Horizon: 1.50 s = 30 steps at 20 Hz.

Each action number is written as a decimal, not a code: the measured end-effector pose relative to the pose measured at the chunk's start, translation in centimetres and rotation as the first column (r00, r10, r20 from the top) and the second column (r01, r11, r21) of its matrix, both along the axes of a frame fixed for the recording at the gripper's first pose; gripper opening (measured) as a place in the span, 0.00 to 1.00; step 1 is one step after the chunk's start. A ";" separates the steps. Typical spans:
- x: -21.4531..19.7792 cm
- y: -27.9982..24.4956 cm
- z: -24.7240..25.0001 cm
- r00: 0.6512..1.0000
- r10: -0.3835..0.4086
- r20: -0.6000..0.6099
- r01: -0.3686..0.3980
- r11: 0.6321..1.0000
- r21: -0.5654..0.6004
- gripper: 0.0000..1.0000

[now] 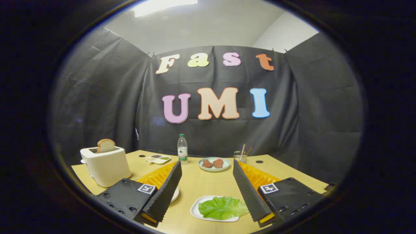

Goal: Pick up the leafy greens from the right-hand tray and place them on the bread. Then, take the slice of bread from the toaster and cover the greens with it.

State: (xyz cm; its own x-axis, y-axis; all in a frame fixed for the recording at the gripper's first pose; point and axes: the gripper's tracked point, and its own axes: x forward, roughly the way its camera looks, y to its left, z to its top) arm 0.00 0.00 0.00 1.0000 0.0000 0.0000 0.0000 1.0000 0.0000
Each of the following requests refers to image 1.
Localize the round white plate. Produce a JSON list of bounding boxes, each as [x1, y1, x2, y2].
[[132, 177, 180, 203]]

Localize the toasted bread slice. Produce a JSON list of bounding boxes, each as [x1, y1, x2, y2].
[[97, 139, 116, 153]]

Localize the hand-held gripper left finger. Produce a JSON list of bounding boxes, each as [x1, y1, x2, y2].
[[96, 161, 183, 228]]

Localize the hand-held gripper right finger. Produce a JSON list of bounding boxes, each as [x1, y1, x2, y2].
[[232, 159, 326, 228]]

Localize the green lettuce leaf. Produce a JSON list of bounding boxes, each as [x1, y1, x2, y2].
[[198, 196, 249, 220]]

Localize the pale green round plate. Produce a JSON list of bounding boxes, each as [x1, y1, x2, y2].
[[198, 157, 231, 172]]

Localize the ceiling light panel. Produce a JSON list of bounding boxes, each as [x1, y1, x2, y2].
[[134, 0, 198, 18]]

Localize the clear plastic water bottle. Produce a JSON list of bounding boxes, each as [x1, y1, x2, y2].
[[177, 134, 189, 165]]

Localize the white divided condiment dish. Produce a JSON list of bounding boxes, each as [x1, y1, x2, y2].
[[145, 154, 171, 165]]

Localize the white rounded square plate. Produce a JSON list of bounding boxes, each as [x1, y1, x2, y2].
[[190, 195, 241, 222]]

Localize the black backdrop cloth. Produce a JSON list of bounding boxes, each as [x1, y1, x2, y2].
[[49, 28, 363, 186]]

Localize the white toaster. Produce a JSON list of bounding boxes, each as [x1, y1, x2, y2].
[[80, 146, 132, 188]]

